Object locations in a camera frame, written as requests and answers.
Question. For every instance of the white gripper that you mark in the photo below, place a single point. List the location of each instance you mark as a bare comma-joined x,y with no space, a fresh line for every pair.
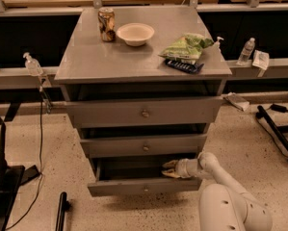
181,168

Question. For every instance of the white bowl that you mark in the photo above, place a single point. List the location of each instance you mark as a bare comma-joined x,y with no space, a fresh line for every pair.
135,34

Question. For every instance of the small pump bottle behind cabinet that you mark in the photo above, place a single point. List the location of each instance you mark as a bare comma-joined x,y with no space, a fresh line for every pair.
218,43

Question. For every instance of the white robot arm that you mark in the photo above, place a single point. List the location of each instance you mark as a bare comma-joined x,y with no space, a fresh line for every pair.
225,205

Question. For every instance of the grey drawer cabinet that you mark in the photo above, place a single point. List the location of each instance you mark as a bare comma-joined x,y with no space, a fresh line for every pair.
94,70

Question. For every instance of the grey top drawer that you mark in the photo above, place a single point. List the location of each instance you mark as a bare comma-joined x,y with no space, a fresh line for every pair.
141,112

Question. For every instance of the dark blue snack bar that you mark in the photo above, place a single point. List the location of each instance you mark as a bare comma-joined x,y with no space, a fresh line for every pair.
187,68

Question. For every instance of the patterned drink can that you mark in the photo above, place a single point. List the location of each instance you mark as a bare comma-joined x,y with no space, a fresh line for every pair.
106,22

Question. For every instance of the green chip bag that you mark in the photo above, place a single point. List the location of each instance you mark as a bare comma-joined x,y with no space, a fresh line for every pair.
187,49

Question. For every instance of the black bar on floor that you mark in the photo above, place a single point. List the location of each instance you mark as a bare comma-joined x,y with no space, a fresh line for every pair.
63,207

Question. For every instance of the grey bottom drawer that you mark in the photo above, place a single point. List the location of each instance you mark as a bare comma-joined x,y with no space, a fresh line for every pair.
137,175

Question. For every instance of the black stand base left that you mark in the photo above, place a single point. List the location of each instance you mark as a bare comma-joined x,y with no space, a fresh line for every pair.
11,178

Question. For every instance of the clear sanitizer pump bottle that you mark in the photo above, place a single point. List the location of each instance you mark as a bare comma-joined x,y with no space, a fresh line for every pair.
32,65

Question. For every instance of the white paper packet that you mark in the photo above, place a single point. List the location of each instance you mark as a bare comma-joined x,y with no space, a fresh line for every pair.
261,59

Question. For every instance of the black stand leg right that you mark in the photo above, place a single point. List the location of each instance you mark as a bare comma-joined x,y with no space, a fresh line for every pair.
279,131

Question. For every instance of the grey middle drawer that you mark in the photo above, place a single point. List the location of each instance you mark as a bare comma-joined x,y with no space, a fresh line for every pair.
143,145

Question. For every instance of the clear plastic water bottle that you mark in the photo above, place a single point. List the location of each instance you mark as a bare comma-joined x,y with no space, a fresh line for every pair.
246,51

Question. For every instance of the wrapped packet on rail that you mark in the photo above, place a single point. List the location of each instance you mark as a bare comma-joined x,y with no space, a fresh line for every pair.
237,101

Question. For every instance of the black power adapter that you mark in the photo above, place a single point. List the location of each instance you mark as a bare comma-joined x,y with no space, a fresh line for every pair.
279,108

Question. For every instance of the grey drawer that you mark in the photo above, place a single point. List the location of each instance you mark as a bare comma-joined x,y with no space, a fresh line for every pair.
143,145
141,112
137,175

